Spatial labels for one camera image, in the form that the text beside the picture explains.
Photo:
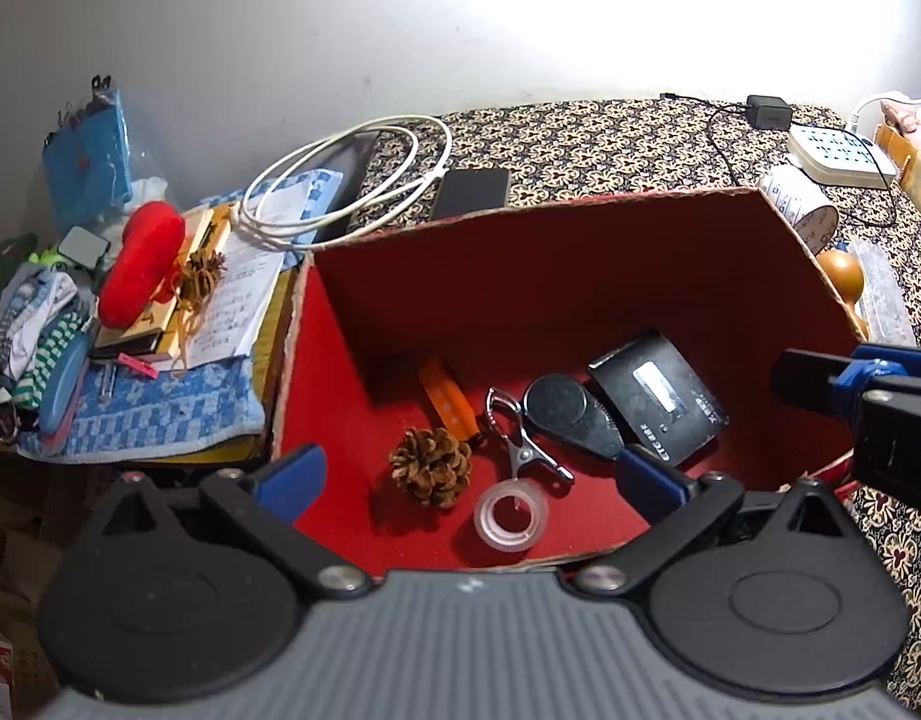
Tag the black folding magnifier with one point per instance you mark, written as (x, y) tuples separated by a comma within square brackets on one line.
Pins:
[(558, 405)]

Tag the black power adapter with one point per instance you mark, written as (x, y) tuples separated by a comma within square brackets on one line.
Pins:
[(765, 111)]

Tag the small white device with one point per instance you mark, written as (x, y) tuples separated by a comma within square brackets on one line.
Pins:
[(85, 247)]

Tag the brown wooden gourd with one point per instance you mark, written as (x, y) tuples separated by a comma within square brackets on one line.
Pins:
[(839, 274)]

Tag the small pine cone with raffia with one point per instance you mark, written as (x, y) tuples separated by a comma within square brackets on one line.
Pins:
[(204, 268)]

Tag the white paper sheets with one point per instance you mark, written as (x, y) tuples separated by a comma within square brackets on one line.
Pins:
[(239, 300)]

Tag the blue oval case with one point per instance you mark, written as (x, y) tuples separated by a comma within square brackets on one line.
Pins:
[(63, 382)]

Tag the pile of clothes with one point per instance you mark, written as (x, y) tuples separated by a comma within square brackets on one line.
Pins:
[(33, 315)]

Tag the red cardboard box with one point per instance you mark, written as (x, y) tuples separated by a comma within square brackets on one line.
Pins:
[(543, 277)]

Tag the white power strip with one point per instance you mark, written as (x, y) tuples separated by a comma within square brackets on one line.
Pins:
[(839, 154)]

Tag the metal spring clip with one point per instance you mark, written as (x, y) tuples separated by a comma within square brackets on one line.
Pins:
[(524, 439)]

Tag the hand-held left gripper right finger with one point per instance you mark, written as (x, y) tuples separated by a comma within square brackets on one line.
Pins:
[(655, 484)]

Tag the pink cloth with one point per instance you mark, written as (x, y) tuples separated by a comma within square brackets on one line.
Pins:
[(910, 120)]

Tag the red plush cushion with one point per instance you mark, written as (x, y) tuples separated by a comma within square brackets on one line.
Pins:
[(141, 262)]

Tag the yellow book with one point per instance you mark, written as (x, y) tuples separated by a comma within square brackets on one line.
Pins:
[(198, 229)]

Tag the black card reader device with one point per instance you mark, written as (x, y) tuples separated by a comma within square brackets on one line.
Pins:
[(655, 390)]

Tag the black phone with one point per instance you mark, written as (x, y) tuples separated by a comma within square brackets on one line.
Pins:
[(471, 193)]

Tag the clear tape roll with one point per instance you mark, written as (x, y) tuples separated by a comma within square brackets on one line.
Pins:
[(509, 516)]

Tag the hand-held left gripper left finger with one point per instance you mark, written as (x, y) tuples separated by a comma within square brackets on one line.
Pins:
[(291, 476)]

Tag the pink clip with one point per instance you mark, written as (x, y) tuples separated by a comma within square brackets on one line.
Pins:
[(139, 367)]

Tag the clear plastic case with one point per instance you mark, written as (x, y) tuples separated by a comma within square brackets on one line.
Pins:
[(884, 292)]

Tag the floral patterned tablecloth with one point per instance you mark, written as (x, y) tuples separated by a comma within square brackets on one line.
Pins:
[(580, 150)]

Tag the blue bag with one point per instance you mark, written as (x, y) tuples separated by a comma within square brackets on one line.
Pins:
[(89, 157)]

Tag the brown pine cone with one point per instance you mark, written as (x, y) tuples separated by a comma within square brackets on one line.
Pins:
[(430, 465)]

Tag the orange plastic strip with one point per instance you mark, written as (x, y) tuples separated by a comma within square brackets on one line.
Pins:
[(445, 397)]

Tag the printed white tape roll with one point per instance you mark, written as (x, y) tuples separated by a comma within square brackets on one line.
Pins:
[(794, 199)]

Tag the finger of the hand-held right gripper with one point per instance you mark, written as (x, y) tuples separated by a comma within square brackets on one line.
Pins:
[(869, 379)]

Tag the blue checkered towel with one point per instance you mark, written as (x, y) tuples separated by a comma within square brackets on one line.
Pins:
[(175, 412)]

